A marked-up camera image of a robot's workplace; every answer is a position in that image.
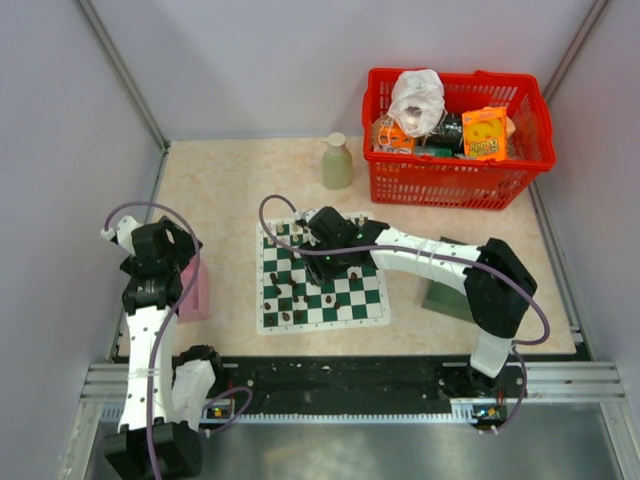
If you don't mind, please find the green white chess mat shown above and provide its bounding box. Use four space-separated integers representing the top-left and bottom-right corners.
256 224 391 335

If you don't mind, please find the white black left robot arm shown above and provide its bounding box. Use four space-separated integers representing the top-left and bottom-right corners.
102 216 227 479

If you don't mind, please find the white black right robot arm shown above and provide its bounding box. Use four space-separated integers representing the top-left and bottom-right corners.
295 206 537 396

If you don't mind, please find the pink rectangular tray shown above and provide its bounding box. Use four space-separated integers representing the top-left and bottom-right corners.
178 261 210 324

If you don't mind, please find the green lotion bottle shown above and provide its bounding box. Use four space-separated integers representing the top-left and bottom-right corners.
321 132 353 190

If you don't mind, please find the red plastic basket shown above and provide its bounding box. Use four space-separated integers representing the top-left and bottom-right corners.
361 68 556 210

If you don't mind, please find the orange white packet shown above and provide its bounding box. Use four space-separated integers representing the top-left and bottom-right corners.
372 115 416 154

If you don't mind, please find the green square tray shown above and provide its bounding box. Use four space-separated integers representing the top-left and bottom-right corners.
421 236 476 321

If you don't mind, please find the black wrapped package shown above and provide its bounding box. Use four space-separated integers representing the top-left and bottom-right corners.
424 113 463 153

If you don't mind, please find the white plastic bag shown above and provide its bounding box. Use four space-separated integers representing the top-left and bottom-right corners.
387 69 445 138

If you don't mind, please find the orange snack box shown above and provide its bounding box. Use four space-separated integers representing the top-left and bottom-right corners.
462 107 507 162

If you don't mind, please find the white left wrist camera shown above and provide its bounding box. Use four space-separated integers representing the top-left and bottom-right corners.
100 215 142 250

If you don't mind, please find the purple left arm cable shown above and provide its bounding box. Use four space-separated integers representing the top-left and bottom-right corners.
104 201 251 480

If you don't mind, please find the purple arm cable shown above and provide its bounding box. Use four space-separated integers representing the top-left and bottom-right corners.
258 194 552 434
104 201 251 480

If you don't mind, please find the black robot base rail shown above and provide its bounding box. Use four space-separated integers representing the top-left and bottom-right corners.
208 355 525 418

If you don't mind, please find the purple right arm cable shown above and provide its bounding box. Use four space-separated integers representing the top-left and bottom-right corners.
258 194 552 434

